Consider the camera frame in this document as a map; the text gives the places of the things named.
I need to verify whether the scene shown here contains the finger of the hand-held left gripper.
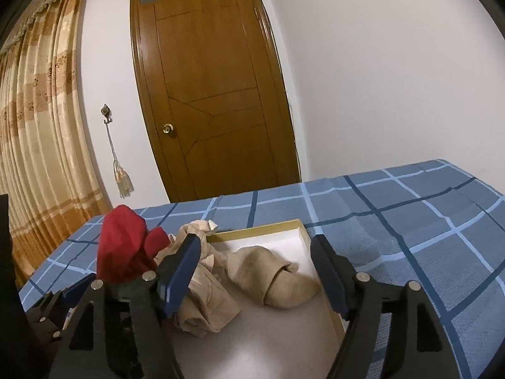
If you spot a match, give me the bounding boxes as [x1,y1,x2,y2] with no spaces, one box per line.
[24,273,95,342]

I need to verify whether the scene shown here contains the red underwear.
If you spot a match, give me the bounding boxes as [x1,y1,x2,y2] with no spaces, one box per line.
[96,204,172,285]

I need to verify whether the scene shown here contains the tan underwear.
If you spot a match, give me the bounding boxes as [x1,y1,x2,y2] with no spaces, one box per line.
[226,246,322,309]

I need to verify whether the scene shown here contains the light beige underwear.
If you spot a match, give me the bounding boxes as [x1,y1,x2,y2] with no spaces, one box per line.
[156,220,242,338]

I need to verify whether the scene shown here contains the beige patterned curtain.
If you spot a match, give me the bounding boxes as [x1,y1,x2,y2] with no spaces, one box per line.
[0,0,115,289]

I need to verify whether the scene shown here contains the shallow cardboard box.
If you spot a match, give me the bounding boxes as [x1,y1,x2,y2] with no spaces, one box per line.
[158,218,350,379]

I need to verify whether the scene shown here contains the brown wooden door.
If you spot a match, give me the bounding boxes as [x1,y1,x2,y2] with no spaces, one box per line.
[130,0,302,203]

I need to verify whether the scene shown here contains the cream curtain tassel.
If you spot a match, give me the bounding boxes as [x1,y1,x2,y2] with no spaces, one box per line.
[105,122,135,199]

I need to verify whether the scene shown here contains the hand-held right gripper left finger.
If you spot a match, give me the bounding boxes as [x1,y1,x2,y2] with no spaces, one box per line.
[49,234,203,379]

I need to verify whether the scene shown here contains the blue plaid cloth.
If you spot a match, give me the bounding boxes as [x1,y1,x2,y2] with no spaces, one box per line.
[21,159,505,379]

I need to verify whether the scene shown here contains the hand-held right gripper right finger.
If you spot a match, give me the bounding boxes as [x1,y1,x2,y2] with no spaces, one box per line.
[310,235,454,379]

